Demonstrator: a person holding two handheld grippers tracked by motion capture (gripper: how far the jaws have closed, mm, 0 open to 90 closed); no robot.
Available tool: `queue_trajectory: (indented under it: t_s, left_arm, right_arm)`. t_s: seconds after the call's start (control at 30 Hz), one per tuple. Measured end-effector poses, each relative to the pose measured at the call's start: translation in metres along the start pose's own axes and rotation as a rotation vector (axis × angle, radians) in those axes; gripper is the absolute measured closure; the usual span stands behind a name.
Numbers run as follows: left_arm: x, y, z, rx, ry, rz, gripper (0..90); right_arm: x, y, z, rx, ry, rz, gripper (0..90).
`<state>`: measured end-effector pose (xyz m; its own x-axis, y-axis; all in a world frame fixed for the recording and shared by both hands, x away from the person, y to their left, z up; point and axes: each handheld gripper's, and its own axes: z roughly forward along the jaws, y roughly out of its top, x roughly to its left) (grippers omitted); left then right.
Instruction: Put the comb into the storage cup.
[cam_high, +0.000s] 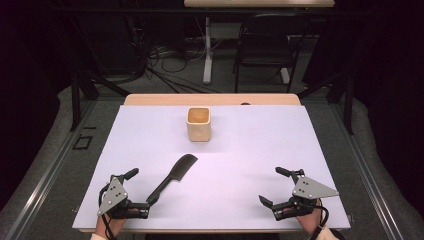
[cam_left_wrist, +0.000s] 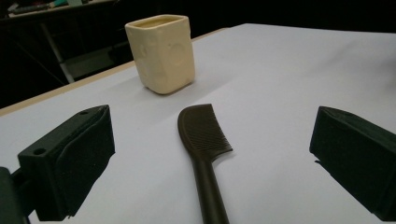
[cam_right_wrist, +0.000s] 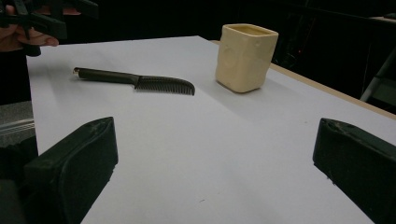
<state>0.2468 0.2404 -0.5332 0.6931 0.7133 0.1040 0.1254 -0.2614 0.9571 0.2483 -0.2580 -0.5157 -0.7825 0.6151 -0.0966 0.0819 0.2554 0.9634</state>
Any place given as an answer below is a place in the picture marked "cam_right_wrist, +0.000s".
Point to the black comb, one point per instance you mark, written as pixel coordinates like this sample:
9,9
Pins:
106,76

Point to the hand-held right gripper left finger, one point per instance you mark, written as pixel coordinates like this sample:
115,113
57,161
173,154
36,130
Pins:
77,168

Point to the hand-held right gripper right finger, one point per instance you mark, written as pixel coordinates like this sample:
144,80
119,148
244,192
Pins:
358,161

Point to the metal floor rail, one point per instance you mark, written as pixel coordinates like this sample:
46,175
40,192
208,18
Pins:
15,126

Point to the wooden table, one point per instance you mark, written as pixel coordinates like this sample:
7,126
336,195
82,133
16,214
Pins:
327,88

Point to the white table mat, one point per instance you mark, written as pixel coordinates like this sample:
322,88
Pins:
193,140

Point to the cream square cup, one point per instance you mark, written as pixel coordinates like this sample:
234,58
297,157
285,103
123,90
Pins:
243,62

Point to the grey metal stand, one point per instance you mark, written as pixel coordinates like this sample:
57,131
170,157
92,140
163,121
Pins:
378,81

